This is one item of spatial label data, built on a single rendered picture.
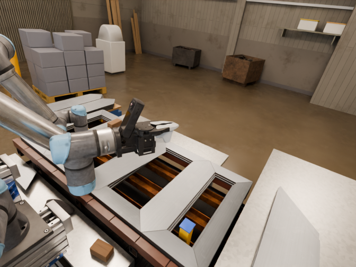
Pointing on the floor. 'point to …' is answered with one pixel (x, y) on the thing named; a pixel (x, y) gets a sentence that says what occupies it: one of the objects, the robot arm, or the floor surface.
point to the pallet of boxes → (63, 63)
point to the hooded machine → (112, 49)
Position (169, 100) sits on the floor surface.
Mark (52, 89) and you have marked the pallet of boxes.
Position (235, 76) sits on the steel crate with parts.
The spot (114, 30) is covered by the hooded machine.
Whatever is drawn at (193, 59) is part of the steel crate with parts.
